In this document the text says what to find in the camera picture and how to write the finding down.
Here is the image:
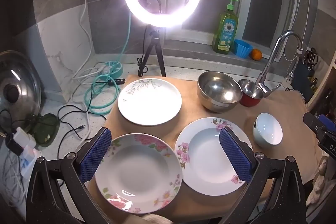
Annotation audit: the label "black plug adapter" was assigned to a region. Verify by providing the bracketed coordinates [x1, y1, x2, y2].
[5, 135, 24, 156]

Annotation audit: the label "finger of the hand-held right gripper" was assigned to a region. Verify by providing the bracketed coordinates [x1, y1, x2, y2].
[318, 114, 336, 132]
[303, 112, 322, 135]

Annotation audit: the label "person's right hand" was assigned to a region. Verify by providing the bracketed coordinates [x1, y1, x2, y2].
[305, 157, 332, 207]

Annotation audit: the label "steel pot lid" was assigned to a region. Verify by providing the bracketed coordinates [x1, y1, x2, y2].
[0, 50, 42, 135]

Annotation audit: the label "white plate large pink flowers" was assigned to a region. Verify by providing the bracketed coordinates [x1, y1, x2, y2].
[94, 133, 183, 214]

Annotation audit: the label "cream shelf unit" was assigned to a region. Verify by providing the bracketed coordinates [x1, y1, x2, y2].
[307, 51, 336, 115]

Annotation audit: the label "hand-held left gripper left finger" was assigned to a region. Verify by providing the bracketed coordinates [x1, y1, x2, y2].
[26, 127, 117, 224]

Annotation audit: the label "orange fruit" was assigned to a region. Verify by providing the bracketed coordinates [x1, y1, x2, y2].
[250, 49, 263, 61]

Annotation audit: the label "white cable bundle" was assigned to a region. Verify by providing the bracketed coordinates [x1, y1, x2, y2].
[0, 153, 28, 210]

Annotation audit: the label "green dish soap bottle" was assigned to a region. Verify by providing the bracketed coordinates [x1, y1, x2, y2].
[212, 0, 239, 55]

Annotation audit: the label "white plate small pink blossoms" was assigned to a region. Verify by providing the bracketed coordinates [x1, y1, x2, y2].
[175, 117, 254, 190]

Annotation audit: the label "dark green glass dish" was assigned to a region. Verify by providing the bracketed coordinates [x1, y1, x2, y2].
[31, 113, 60, 148]

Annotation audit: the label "chrome faucet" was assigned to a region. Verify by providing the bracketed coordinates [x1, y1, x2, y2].
[253, 30, 305, 98]

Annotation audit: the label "white plug adapter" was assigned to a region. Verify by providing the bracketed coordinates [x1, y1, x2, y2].
[13, 127, 36, 148]

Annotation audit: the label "large steel bowl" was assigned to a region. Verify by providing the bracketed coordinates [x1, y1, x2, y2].
[197, 71, 242, 113]

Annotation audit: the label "scissors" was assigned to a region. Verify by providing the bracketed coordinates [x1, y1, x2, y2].
[305, 48, 320, 67]

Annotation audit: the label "white power strip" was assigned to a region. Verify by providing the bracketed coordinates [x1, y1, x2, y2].
[20, 148, 43, 178]

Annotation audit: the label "dark utensil holder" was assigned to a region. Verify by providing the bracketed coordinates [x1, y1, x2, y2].
[293, 63, 316, 102]

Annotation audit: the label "light blue ceramic bowl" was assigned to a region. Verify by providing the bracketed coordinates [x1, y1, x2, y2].
[252, 112, 283, 148]

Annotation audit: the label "teal cable reel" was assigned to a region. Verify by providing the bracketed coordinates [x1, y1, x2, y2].
[101, 60, 123, 77]

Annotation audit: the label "black cable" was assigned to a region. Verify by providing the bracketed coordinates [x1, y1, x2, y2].
[56, 105, 92, 161]

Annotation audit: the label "orange towel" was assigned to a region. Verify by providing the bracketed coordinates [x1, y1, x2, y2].
[87, 74, 324, 222]

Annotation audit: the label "teal cable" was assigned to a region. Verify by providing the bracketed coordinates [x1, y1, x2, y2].
[84, 0, 134, 115]

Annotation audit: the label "blue fluted cup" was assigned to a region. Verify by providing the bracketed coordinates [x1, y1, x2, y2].
[233, 39, 253, 59]

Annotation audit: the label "small red steel bowl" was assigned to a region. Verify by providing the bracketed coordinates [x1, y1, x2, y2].
[238, 79, 264, 107]

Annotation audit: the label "white plate grey leaf print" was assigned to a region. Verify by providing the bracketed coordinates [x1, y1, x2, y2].
[118, 79, 182, 126]

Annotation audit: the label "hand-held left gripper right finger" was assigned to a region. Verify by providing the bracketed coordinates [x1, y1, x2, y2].
[217, 127, 307, 224]

